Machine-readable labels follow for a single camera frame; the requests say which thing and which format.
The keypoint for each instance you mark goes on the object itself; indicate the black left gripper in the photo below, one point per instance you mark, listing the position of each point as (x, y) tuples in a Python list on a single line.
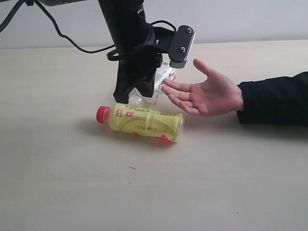
[(136, 64)]

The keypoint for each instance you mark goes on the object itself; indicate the yellow bottle red cap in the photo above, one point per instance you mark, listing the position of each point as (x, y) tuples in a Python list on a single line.
[(142, 121)]

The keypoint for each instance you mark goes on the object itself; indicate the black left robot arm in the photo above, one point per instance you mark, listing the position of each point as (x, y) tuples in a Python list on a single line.
[(134, 43)]

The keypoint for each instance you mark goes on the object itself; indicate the black sleeved forearm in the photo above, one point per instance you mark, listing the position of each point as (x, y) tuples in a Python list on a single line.
[(275, 101)]

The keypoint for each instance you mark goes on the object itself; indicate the white floral label bottle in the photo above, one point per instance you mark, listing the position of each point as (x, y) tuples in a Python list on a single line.
[(163, 72)]

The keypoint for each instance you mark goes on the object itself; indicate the open human hand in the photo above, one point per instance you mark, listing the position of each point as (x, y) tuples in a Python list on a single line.
[(215, 96)]

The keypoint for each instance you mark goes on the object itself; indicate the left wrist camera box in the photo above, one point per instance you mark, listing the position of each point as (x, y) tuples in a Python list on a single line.
[(180, 46)]

